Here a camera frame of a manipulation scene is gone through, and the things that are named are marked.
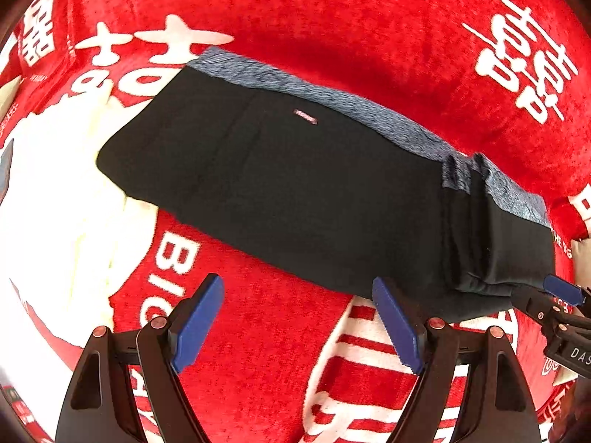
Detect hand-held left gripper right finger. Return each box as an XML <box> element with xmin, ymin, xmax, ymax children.
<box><xmin>372</xmin><ymin>277</ymin><xmax>541</xmax><ymax>443</ymax></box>

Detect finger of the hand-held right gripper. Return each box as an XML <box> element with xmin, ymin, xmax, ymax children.
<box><xmin>544</xmin><ymin>275</ymin><xmax>583</xmax><ymax>306</ymax></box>
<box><xmin>510</xmin><ymin>285</ymin><xmax>561</xmax><ymax>326</ymax></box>

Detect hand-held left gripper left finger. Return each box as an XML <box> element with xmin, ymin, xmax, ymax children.
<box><xmin>55</xmin><ymin>273</ymin><xmax>225</xmax><ymax>443</ymax></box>

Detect black pants with blue stripes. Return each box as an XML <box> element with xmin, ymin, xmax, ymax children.
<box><xmin>95</xmin><ymin>46</ymin><xmax>556</xmax><ymax>323</ymax></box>

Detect cream white garment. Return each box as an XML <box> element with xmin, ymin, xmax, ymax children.
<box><xmin>0</xmin><ymin>97</ymin><xmax>158</xmax><ymax>333</ymax></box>

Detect black smartphone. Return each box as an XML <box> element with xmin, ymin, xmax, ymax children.
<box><xmin>0</xmin><ymin>138</ymin><xmax>16</xmax><ymax>204</ymax></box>

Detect red printed blanket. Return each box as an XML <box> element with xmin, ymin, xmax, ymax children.
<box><xmin>0</xmin><ymin>0</ymin><xmax>591</xmax><ymax>443</ymax></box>

